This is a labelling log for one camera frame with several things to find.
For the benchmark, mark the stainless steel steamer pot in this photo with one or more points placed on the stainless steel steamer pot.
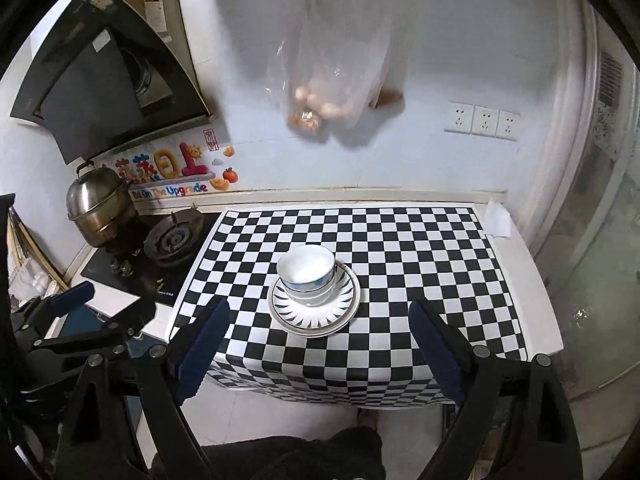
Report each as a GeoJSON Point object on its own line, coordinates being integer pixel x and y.
{"type": "Point", "coordinates": [97, 200]}

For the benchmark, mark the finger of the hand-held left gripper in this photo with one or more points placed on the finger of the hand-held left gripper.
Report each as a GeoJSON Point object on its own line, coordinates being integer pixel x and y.
{"type": "Point", "coordinates": [130, 317]}
{"type": "Point", "coordinates": [70, 296]}

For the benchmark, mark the white wall socket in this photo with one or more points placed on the white wall socket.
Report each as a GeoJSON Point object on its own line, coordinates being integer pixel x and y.
{"type": "Point", "coordinates": [484, 121]}
{"type": "Point", "coordinates": [459, 117]}
{"type": "Point", "coordinates": [507, 125]}

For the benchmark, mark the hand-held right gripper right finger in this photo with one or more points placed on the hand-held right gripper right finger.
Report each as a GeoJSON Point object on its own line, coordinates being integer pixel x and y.
{"type": "Point", "coordinates": [440, 355]}

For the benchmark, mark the white bowl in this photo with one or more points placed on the white bowl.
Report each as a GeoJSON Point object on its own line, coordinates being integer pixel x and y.
{"type": "Point", "coordinates": [305, 265]}
{"type": "Point", "coordinates": [312, 297]}

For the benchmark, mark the white paper sheet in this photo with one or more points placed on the white paper sheet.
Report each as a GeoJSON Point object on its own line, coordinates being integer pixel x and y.
{"type": "Point", "coordinates": [499, 220]}

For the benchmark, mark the black range hood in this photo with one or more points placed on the black range hood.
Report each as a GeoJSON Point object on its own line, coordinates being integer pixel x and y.
{"type": "Point", "coordinates": [90, 75]}

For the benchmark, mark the black white checkered tablecloth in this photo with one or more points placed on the black white checkered tablecloth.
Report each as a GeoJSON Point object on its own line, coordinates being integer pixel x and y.
{"type": "Point", "coordinates": [400, 270]}

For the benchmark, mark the wooden board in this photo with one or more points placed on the wooden board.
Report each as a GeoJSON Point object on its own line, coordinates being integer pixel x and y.
{"type": "Point", "coordinates": [42, 255]}

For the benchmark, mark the blue leaf pattern plate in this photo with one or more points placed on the blue leaf pattern plate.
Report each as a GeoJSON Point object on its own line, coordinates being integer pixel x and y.
{"type": "Point", "coordinates": [340, 290]}

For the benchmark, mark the black gas stove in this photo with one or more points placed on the black gas stove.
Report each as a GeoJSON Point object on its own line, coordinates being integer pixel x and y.
{"type": "Point", "coordinates": [135, 270]}

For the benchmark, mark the clear plastic bag of eggs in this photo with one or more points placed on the clear plastic bag of eggs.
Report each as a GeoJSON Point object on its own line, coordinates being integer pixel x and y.
{"type": "Point", "coordinates": [335, 60]}

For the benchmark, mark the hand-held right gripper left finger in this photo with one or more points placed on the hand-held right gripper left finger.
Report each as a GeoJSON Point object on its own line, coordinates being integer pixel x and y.
{"type": "Point", "coordinates": [200, 355]}

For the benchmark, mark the metal vent grille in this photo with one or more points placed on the metal vent grille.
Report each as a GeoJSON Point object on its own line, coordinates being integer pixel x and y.
{"type": "Point", "coordinates": [611, 77]}

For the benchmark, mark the colourful wall sticker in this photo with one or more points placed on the colourful wall sticker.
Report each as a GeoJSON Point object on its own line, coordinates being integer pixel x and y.
{"type": "Point", "coordinates": [165, 170]}

